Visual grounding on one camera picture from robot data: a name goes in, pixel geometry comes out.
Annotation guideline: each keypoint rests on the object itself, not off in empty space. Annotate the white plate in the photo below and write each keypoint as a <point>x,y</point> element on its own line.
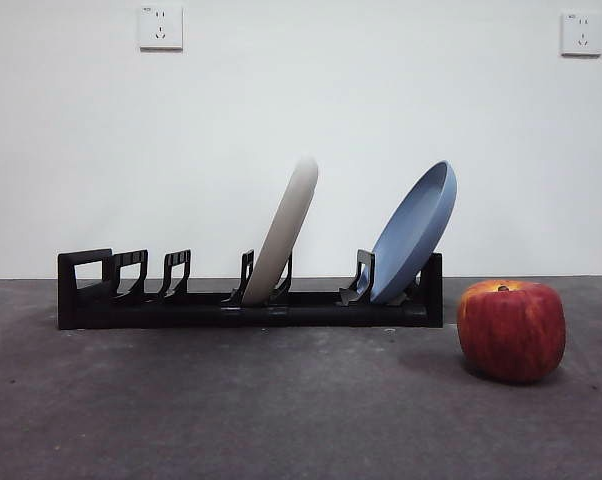
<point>283,235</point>

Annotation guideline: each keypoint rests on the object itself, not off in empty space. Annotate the red apple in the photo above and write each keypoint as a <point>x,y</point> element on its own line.
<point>511,335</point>

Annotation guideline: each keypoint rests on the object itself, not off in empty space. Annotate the black plate rack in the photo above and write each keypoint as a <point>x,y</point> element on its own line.
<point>181,318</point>

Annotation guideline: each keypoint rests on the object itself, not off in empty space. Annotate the white wall socket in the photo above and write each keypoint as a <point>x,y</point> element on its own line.
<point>161,27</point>
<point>582,34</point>

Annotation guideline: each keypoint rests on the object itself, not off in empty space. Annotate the blue plate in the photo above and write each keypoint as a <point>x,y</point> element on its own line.
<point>406,245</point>

